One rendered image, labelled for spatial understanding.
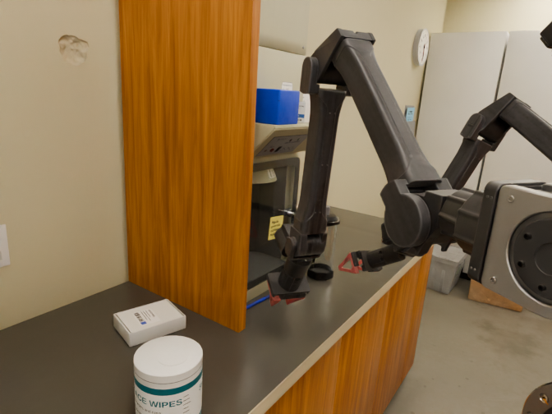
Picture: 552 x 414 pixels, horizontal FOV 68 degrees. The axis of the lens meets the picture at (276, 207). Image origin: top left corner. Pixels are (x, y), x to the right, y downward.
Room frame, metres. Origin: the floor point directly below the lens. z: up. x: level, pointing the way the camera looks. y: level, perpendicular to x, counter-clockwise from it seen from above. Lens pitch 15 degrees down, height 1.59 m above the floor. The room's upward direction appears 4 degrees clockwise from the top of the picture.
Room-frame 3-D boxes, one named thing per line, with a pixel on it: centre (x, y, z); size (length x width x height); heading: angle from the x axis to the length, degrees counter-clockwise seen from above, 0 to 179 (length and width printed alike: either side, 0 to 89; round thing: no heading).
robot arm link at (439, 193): (0.56, -0.22, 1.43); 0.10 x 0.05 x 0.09; 25
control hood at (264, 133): (1.23, -0.02, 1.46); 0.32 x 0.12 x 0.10; 146
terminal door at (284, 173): (1.26, 0.02, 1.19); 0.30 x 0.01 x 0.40; 146
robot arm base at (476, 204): (0.49, -0.26, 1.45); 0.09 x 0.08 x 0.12; 115
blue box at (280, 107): (1.16, 0.02, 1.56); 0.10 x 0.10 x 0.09; 56
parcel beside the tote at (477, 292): (3.25, -1.93, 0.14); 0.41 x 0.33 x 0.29; 63
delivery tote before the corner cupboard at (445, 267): (3.56, -1.42, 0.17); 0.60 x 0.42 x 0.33; 54
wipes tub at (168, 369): (0.69, 0.19, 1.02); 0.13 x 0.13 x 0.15
